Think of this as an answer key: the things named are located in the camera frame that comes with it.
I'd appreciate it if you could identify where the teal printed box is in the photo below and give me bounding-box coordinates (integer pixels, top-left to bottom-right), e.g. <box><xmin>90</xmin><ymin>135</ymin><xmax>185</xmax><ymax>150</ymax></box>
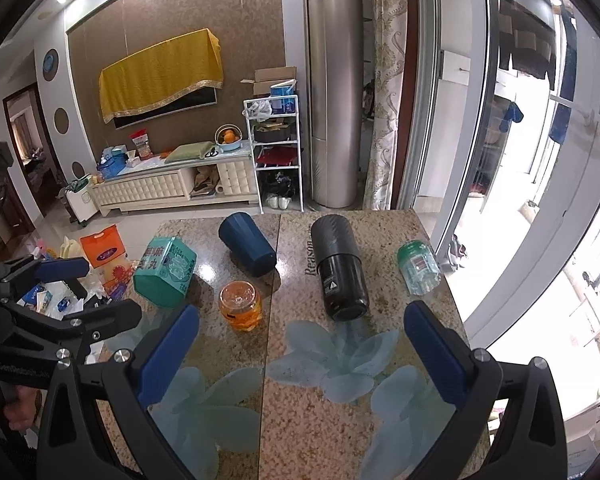
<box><xmin>133</xmin><ymin>236</ymin><xmax>197</xmax><ymax>309</ymax></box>

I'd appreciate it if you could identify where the dark blue plastic cup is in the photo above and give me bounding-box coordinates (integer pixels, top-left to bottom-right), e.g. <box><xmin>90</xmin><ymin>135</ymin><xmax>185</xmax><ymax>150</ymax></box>
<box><xmin>218</xmin><ymin>211</ymin><xmax>277</xmax><ymax>278</ymax></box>

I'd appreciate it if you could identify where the person's left hand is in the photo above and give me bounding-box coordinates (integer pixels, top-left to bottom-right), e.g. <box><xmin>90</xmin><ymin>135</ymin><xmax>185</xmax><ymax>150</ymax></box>
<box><xmin>4</xmin><ymin>386</ymin><xmax>41</xmax><ymax>431</ymax></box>

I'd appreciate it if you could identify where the orange shopping bag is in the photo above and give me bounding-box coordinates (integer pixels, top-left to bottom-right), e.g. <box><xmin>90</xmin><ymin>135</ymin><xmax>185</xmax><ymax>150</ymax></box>
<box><xmin>80</xmin><ymin>226</ymin><xmax>126</xmax><ymax>269</ymax></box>

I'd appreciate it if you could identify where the white appliance on floor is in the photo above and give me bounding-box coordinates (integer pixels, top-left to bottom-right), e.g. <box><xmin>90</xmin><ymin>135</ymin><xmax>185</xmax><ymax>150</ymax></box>
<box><xmin>66</xmin><ymin>174</ymin><xmax>98</xmax><ymax>226</ymax></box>

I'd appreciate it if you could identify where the blue bag on cabinet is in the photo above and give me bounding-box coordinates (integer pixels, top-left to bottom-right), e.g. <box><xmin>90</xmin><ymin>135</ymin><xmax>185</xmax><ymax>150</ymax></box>
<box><xmin>97</xmin><ymin>153</ymin><xmax>126</xmax><ymax>180</ymax></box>

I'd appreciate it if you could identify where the orange glass jar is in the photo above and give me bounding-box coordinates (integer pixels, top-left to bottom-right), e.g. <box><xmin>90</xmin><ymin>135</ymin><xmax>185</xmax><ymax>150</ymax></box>
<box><xmin>219</xmin><ymin>281</ymin><xmax>262</xmax><ymax>332</ymax></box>

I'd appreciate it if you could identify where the red snack bag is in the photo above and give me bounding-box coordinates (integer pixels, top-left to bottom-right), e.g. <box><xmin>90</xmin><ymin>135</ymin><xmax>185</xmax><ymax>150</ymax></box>
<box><xmin>130</xmin><ymin>129</ymin><xmax>154</xmax><ymax>160</ymax></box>

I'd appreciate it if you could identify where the green folded cushion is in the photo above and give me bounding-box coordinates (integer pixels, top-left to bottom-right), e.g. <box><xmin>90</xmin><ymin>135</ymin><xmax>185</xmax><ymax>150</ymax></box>
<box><xmin>164</xmin><ymin>141</ymin><xmax>214</xmax><ymax>164</ymax></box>

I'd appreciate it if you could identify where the white tufted TV cabinet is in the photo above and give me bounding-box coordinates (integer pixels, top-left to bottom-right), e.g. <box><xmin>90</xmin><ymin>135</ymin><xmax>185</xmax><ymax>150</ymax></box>
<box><xmin>90</xmin><ymin>148</ymin><xmax>259</xmax><ymax>216</ymax></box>

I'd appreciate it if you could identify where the clear green-capped plastic bottle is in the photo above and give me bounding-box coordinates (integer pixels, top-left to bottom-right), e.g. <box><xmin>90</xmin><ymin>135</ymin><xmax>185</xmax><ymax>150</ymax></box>
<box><xmin>396</xmin><ymin>240</ymin><xmax>442</xmax><ymax>296</ymax></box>

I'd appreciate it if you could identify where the yellow cloth over television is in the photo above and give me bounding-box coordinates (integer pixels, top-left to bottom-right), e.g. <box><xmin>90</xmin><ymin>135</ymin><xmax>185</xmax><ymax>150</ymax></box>
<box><xmin>98</xmin><ymin>28</ymin><xmax>224</xmax><ymax>124</ymax></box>

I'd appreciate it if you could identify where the fruit basket with oranges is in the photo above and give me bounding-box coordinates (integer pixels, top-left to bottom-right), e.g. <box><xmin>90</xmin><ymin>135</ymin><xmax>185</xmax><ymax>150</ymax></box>
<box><xmin>214</xmin><ymin>124</ymin><xmax>242</xmax><ymax>153</ymax></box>

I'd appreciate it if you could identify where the black cylindrical tumbler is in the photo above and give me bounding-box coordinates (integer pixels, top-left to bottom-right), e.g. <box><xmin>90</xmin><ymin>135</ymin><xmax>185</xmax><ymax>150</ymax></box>
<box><xmin>311</xmin><ymin>214</ymin><xmax>370</xmax><ymax>322</ymax></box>

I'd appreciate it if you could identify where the white metal shelf rack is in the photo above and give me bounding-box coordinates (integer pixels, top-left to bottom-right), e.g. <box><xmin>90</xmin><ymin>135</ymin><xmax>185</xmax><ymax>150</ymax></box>
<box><xmin>242</xmin><ymin>94</ymin><xmax>306</xmax><ymax>214</ymax></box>

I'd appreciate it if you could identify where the cardboard box on rack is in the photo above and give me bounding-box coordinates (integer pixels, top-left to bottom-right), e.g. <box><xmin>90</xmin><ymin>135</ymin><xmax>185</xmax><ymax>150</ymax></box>
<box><xmin>240</xmin><ymin>66</ymin><xmax>297</xmax><ymax>96</ymax></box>

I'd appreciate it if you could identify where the silver tower air conditioner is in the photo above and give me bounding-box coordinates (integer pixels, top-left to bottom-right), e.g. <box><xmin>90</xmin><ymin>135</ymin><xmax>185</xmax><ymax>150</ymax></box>
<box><xmin>304</xmin><ymin>0</ymin><xmax>364</xmax><ymax>209</ymax></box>

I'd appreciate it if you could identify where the patterned beige curtain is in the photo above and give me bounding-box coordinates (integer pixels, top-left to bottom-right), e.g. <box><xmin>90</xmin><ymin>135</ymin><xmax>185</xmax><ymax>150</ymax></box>
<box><xmin>363</xmin><ymin>0</ymin><xmax>407</xmax><ymax>210</ymax></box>

